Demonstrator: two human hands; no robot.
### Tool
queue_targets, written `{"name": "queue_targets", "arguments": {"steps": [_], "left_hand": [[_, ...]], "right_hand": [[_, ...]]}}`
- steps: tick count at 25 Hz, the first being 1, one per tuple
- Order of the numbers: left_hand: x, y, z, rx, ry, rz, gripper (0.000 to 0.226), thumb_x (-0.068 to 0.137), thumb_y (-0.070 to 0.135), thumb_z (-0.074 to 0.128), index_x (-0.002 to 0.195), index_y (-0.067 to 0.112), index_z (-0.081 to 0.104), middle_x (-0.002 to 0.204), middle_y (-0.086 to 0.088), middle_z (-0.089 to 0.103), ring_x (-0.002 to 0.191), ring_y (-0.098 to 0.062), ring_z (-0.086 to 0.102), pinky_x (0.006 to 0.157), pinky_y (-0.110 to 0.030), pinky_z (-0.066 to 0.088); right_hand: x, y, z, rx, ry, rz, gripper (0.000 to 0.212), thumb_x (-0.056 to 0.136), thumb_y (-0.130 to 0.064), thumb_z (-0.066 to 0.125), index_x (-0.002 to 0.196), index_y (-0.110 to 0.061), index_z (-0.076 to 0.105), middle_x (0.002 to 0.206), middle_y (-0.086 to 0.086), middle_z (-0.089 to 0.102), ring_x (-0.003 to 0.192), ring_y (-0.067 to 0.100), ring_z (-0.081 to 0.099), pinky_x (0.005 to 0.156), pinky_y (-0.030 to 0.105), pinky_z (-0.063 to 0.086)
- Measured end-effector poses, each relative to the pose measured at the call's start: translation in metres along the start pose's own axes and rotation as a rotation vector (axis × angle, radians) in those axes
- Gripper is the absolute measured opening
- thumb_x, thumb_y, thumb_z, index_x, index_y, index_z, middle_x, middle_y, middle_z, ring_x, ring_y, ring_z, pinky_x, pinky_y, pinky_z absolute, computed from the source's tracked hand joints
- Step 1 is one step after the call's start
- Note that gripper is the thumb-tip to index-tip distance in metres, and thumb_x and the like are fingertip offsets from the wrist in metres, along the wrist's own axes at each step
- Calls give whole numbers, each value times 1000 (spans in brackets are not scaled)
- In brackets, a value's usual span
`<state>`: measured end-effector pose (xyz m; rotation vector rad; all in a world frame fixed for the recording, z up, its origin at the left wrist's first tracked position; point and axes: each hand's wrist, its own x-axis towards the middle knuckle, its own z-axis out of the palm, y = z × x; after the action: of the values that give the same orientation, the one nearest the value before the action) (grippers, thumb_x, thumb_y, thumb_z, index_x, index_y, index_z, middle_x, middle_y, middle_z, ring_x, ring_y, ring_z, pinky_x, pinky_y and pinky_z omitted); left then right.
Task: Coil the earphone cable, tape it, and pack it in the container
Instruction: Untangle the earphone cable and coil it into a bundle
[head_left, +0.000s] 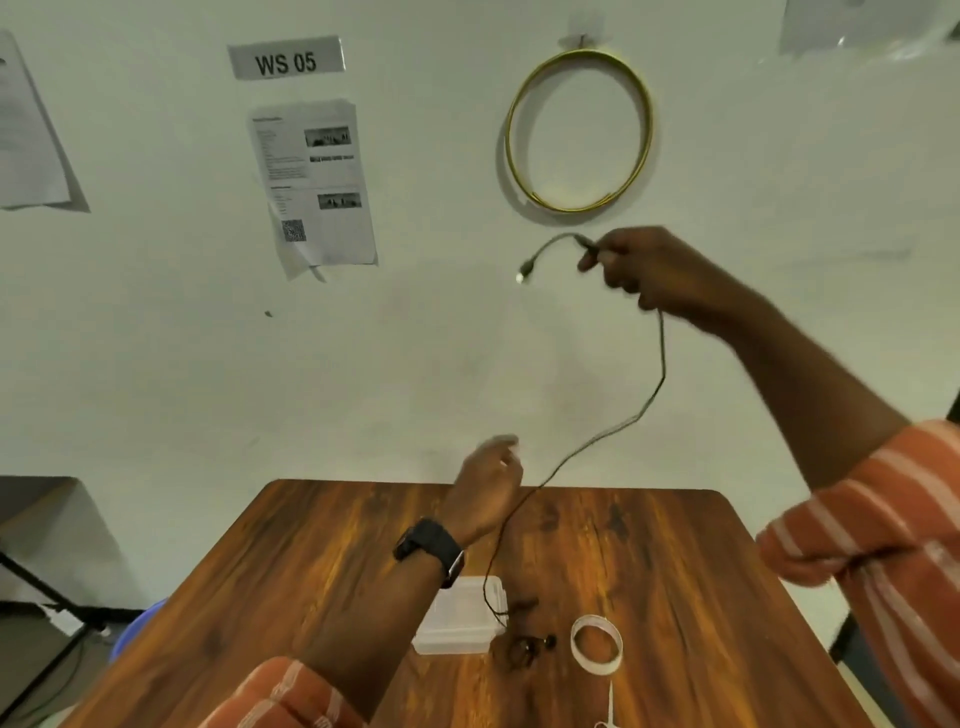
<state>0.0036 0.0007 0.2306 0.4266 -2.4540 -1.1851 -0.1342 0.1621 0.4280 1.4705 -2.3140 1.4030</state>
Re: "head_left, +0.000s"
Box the white tape roll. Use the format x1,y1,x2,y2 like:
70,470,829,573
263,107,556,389
569,614,625,677

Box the yellow wire coil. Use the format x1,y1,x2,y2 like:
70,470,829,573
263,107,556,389
503,46,656,216

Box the person's right hand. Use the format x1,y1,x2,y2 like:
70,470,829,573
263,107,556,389
576,225,753,336

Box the grey label sign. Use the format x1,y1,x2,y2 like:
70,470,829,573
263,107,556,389
227,35,348,82

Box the clear plastic sleeve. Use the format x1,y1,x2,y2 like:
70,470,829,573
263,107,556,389
777,0,960,63

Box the black stand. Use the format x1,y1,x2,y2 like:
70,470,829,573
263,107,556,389
0,549,145,723

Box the blue chair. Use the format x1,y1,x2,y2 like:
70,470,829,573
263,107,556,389
109,597,171,663

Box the person's right forearm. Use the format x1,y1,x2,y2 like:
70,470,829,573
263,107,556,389
705,292,913,493

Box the person's left forearm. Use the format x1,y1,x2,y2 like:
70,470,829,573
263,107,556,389
298,525,468,723

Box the printed paper sheet with pictures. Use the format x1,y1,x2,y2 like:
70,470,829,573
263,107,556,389
246,97,380,283

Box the person's left hand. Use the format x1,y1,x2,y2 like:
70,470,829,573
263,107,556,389
437,434,525,549

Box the orange striped shirt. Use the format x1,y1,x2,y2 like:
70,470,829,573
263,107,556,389
198,418,960,728

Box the small black parts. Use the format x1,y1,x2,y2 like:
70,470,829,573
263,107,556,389
504,595,561,670

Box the black wristwatch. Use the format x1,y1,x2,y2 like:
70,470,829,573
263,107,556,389
392,516,467,591

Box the white paper sheet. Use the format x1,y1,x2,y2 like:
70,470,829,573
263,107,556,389
0,28,92,214

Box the clear plastic box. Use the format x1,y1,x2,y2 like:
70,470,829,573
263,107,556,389
411,575,510,657

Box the black cable with plug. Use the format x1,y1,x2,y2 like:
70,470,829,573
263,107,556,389
482,231,669,630

